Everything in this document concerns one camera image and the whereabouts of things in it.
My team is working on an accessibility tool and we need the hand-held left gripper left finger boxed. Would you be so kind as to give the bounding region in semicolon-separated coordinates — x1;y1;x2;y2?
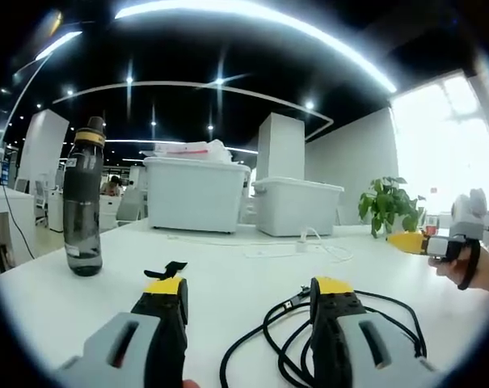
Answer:
53;277;189;388

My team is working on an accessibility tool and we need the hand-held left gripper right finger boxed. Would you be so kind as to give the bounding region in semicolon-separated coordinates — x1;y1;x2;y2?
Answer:
309;276;441;388

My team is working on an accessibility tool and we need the black data cable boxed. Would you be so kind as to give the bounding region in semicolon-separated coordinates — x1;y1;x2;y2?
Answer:
220;286;428;388

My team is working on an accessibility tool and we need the black Velcro strap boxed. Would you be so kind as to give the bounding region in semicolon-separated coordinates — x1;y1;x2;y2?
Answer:
143;261;188;280

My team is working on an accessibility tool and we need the white desktop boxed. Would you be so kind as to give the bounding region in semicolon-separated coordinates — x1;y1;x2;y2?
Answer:
0;221;489;388

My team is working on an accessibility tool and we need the person's right hand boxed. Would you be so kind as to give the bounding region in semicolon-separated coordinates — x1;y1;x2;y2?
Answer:
428;242;489;295

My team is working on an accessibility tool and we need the green potted plant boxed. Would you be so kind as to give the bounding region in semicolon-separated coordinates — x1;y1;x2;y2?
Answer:
357;175;428;239

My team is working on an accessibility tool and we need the small white storage bin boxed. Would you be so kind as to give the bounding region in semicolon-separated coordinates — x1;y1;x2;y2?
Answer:
251;175;345;238

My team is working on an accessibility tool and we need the grey office chair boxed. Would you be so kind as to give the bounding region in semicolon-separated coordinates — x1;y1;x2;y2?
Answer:
117;188;145;223

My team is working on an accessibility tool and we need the large white storage bin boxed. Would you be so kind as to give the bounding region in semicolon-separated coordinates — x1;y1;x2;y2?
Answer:
143;155;251;234

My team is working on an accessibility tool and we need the dark grey water bottle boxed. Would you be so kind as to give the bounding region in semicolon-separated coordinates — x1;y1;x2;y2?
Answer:
61;116;107;277

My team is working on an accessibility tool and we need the white papers pile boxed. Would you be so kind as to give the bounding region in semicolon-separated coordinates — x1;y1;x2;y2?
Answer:
140;138;239;164

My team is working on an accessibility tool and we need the black wrist strap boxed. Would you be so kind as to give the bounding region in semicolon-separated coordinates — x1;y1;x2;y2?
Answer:
457;238;481;291

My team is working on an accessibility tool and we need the white charger cable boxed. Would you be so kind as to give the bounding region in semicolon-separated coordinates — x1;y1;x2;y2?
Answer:
294;226;355;264

